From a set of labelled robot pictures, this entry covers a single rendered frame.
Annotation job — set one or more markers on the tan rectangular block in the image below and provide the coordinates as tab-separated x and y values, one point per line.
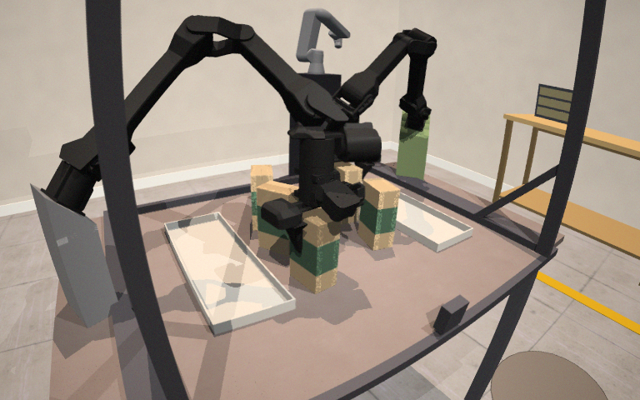
270	237
316	267
378	215
260	174
351	174

